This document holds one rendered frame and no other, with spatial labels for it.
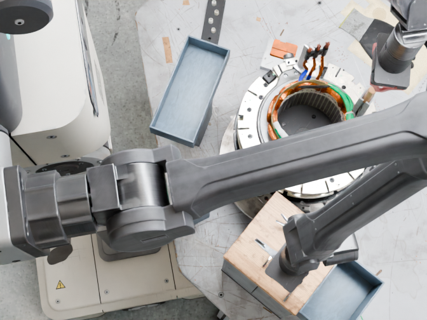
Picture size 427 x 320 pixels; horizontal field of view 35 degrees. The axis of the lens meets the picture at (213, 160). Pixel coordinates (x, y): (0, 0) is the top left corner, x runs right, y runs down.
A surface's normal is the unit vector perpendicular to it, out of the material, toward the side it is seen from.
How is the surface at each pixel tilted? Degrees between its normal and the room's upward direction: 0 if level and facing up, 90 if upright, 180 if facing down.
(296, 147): 16
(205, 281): 0
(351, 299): 0
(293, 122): 0
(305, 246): 68
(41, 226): 39
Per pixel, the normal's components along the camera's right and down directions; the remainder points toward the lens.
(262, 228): 0.02, -0.26
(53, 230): 0.14, 0.48
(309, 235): -0.91, 0.01
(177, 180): -0.24, -0.34
